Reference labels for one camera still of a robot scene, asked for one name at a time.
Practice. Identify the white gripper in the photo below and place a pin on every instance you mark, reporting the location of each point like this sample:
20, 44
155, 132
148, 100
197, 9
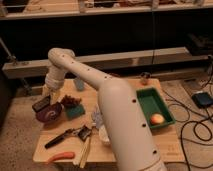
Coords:
54, 80

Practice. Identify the dark rectangular eraser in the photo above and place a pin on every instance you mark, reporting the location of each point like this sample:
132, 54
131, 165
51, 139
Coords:
38, 106

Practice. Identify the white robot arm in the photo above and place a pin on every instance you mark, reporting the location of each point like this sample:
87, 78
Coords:
130, 136

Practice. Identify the purple bowl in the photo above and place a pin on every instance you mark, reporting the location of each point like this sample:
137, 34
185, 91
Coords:
50, 113

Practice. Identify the brown grape bunch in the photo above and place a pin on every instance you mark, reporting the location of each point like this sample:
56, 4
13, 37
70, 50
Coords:
70, 102

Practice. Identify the green sponge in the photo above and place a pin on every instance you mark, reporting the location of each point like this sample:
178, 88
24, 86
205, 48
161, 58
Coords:
75, 112

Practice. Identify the light blue small object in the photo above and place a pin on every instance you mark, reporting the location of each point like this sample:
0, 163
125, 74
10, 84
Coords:
79, 84

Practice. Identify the black metal clip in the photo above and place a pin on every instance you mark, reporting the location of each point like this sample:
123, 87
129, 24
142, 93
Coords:
84, 133

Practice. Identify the pale blue cloth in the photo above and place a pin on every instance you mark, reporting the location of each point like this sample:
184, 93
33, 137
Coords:
97, 116

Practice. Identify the wooden chopsticks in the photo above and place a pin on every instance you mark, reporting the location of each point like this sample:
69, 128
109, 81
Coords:
81, 157

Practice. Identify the white small object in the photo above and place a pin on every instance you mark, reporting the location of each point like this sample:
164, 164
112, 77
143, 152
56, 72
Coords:
103, 136

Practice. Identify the small dark cup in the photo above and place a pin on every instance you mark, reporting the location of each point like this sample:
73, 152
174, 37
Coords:
144, 78

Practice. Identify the green rectangular bin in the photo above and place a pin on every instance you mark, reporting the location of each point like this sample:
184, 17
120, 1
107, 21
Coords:
151, 103

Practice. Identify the peach fruit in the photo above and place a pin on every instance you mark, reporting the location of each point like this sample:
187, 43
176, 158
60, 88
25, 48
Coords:
156, 119

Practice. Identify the black power adapter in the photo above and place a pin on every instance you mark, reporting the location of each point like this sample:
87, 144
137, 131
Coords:
202, 100

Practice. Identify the black handled tool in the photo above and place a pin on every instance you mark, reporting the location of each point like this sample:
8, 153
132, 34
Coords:
61, 138

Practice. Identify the wooden shelf rail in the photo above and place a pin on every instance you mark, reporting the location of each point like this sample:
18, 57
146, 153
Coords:
35, 68

